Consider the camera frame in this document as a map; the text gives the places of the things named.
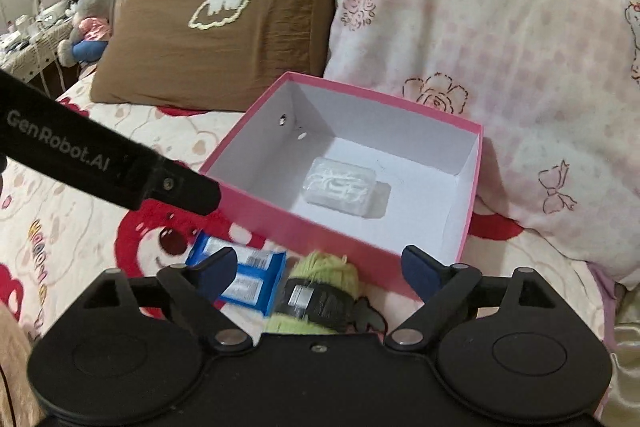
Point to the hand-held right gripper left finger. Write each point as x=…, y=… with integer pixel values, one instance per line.
x=216, y=271

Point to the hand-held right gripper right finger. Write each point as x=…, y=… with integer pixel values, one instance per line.
x=421, y=276

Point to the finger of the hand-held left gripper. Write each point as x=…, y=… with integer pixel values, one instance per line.
x=187, y=189

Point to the blue snack packet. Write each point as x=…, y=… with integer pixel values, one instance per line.
x=252, y=279

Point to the green yarn ball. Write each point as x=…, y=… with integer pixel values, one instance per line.
x=320, y=277

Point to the pink cardboard box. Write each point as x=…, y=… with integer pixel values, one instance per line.
x=350, y=132

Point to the cluttered bedside table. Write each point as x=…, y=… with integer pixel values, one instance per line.
x=25, y=42

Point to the bear print bed sheet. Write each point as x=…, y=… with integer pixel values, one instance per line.
x=75, y=232

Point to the clear plastic packet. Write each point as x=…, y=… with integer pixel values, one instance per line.
x=345, y=187

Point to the grey plush toy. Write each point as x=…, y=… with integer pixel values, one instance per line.
x=90, y=14

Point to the brown pillow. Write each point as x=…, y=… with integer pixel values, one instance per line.
x=225, y=32

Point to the beige fleece clothing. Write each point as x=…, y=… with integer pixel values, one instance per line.
x=17, y=357

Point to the beige satin cloth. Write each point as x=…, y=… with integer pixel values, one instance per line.
x=625, y=372

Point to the pink floral pillow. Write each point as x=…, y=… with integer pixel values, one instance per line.
x=475, y=32

